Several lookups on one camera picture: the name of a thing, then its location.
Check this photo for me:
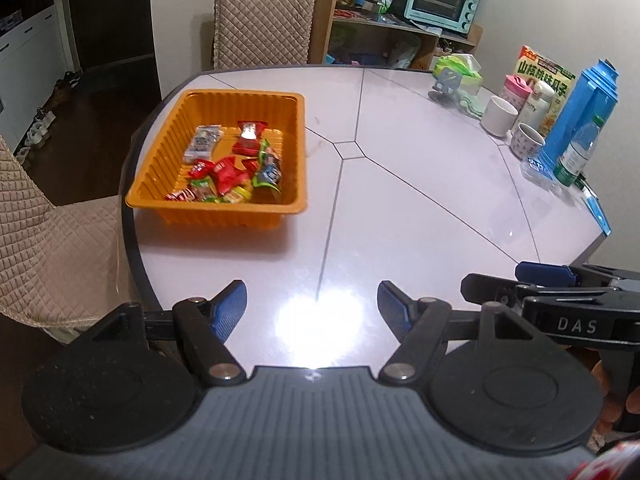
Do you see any yellow green candy packet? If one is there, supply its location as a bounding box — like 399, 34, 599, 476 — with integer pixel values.
219, 186, 252, 205

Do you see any blue box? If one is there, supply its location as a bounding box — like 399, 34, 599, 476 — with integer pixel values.
580, 182, 612, 236

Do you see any white thermos bottle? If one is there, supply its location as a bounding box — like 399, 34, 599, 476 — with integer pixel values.
522, 80, 557, 133

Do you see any green tissue pack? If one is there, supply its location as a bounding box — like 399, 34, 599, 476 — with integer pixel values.
432, 53, 483, 92

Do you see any clear packet with blue label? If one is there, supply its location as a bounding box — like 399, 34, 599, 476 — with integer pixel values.
520, 156, 556, 183

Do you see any person's right hand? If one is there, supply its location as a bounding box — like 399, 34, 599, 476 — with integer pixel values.
582, 349, 627, 442

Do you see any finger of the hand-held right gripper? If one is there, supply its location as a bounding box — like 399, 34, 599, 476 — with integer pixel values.
515, 261, 583, 287
460, 272, 532, 311

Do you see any green black snack bag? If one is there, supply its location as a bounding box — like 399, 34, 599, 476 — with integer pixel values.
251, 139, 285, 195

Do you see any white mug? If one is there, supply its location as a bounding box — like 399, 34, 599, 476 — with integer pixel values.
481, 95, 519, 138

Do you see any wooden shelf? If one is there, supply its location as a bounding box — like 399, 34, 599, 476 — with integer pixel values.
307, 0, 485, 72

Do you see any grey phone stand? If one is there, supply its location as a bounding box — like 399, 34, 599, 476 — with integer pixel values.
428, 70, 463, 106

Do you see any clear water bottle green cap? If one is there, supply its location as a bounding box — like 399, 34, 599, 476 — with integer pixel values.
552, 115, 606, 188

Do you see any row of shoes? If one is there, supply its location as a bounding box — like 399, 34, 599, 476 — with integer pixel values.
14, 72, 83, 157

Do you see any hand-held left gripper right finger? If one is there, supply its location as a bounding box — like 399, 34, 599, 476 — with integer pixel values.
376, 280, 552, 386

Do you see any white cabinet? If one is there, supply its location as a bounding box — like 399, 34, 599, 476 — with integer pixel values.
0, 0, 68, 156

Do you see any orange plastic tray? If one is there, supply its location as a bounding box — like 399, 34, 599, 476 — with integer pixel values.
124, 89, 308, 231

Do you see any clear grey snack packet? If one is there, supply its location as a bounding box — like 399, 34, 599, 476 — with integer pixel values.
182, 125, 224, 164

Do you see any beige quilted chair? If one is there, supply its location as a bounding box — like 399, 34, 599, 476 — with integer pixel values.
201, 0, 318, 72
0, 135, 146, 333

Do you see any green cloth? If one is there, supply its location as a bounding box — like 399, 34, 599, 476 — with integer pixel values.
452, 89, 488, 118

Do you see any white plastic bag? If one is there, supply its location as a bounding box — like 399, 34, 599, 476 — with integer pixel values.
390, 40, 422, 68

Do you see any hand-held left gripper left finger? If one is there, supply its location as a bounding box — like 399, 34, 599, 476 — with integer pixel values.
74, 279, 249, 388

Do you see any blue thermos jug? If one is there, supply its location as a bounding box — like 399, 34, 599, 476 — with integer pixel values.
537, 58, 621, 176

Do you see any patterned mug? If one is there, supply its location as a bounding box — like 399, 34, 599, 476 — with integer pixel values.
509, 122, 547, 162

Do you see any small green candy packet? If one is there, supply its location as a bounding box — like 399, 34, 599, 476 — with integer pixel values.
191, 177, 217, 202

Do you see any teal toaster oven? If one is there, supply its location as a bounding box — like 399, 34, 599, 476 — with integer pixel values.
402, 0, 482, 35

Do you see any pink cup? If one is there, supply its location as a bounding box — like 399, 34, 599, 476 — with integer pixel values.
502, 74, 533, 111

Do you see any dark door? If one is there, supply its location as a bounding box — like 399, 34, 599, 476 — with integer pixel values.
62, 0, 157, 73

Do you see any yellow green snack box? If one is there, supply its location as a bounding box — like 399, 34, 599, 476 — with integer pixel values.
512, 45, 576, 136

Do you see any crinkled red snack packet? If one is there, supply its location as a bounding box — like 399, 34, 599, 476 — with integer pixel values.
212, 156, 252, 193

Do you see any person's red white clothing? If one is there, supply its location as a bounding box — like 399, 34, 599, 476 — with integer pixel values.
565, 435, 640, 480

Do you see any red packet with white print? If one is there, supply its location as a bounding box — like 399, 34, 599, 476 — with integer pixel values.
232, 120, 270, 157

